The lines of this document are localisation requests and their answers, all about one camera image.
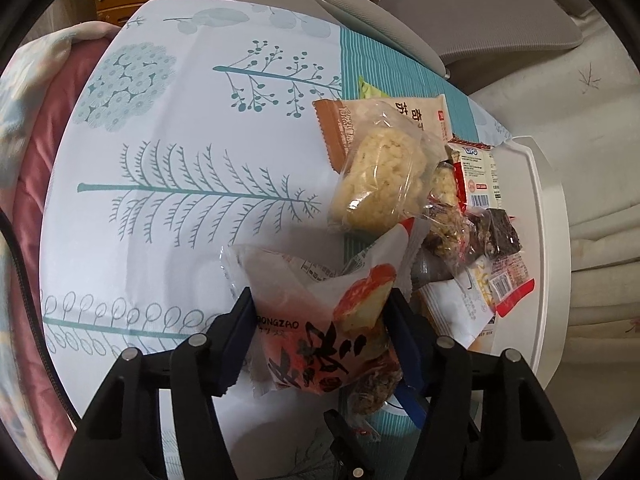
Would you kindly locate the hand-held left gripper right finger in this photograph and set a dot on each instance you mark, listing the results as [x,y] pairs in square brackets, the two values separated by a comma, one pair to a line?
[400,340]

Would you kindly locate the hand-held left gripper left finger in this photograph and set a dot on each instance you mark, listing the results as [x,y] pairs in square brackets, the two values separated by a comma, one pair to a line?
[240,340]

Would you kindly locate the clear walnut date candy packet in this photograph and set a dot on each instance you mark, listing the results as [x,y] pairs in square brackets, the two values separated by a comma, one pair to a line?
[371,385]

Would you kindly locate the white red-print cake packet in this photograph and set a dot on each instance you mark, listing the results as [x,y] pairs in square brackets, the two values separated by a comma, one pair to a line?
[300,310]

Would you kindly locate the white plastic tray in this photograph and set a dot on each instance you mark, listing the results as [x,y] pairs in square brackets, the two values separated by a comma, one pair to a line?
[540,240]

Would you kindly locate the brown-edged beige snack packet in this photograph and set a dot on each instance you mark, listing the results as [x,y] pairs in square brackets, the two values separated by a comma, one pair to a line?
[330,125]

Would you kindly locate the plain white snack packet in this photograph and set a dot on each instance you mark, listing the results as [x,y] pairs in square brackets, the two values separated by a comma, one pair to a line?
[455,305]

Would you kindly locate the clear nut bar packet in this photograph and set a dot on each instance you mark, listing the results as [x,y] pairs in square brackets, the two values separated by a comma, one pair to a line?
[445,235]

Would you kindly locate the orange snack packet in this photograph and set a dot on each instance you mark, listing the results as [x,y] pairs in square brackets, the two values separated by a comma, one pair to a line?
[510,280]

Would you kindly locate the dark brownie packet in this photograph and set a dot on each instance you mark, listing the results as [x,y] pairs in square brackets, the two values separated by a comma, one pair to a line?
[500,232]

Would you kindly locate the large clear puffed rice packet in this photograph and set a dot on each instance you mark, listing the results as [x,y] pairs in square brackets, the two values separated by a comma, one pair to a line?
[380,180]

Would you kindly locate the small clear puffed rice packet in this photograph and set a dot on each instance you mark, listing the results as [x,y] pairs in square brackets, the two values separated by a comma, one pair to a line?
[442,182]

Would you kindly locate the white red snack packet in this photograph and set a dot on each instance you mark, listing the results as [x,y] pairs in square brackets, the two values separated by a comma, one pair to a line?
[477,170]

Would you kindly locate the tree-print tablecloth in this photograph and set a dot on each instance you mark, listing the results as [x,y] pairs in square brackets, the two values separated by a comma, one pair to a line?
[200,135]

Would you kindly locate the green snack packet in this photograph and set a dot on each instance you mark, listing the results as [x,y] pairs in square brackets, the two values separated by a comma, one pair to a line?
[369,91]

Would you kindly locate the pink floral blanket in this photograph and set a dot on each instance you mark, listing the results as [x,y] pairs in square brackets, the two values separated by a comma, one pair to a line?
[40,185]

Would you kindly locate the grey office chair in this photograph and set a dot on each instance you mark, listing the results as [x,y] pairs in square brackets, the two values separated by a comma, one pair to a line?
[475,20]

